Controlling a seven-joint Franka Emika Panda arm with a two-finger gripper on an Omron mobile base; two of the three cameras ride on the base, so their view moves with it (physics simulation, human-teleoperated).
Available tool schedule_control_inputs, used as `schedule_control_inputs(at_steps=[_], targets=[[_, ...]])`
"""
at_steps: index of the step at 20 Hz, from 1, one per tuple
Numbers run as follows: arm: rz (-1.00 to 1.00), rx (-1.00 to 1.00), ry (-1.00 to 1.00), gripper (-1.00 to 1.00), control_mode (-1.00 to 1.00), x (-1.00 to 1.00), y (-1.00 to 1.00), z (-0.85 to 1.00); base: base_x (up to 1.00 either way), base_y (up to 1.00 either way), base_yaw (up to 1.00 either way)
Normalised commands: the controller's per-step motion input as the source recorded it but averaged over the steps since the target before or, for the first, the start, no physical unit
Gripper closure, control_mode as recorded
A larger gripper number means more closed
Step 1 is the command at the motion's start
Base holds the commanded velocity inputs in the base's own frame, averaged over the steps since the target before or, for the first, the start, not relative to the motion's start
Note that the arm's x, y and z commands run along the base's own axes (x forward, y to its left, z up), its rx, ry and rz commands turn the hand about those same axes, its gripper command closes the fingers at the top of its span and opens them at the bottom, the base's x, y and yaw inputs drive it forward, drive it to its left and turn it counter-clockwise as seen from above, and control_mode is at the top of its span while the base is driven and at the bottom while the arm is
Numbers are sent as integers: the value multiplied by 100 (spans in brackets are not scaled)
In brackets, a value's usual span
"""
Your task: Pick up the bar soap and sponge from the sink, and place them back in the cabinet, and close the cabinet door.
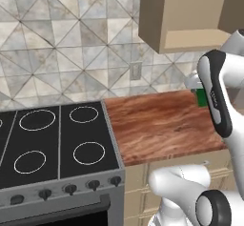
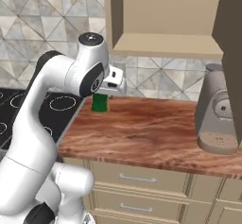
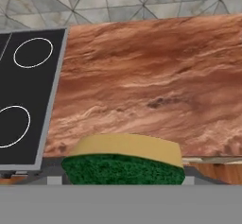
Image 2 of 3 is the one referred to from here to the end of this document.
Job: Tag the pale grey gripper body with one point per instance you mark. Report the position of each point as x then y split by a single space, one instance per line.
114 89

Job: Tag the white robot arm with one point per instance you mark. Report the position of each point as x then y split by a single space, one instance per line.
34 133

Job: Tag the brown cabinet door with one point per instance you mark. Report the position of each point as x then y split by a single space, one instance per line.
231 60

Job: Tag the beige cupboard door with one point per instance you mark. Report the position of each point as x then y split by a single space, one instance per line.
227 215

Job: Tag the green cup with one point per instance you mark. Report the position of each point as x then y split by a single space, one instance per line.
100 104

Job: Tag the black hob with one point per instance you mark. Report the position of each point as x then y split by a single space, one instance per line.
61 114

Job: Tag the beige drawer front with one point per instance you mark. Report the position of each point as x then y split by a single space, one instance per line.
231 190
107 204
107 175

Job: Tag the grey coffee machine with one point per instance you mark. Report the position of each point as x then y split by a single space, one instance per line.
214 114

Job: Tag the beige open wall cabinet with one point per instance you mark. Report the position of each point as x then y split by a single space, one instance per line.
164 16

